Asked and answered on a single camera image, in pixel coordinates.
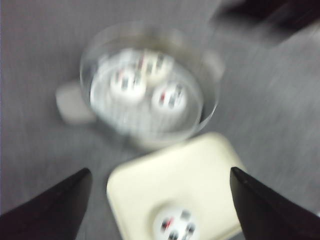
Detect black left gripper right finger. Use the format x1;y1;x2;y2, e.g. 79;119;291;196
229;167;320;240

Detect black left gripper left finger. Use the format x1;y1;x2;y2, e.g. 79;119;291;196
0;168;92;240

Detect white panda bun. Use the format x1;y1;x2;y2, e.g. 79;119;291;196
151;82;188;116
152;205;200;240

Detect cream panda bun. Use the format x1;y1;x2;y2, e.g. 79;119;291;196
109;67;147;104
137;49;175;87

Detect beige plastic tray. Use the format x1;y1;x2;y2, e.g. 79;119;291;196
106;132;244;240

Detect stainless steel pot grey handles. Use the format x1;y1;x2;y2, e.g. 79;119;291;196
55;22;225;149

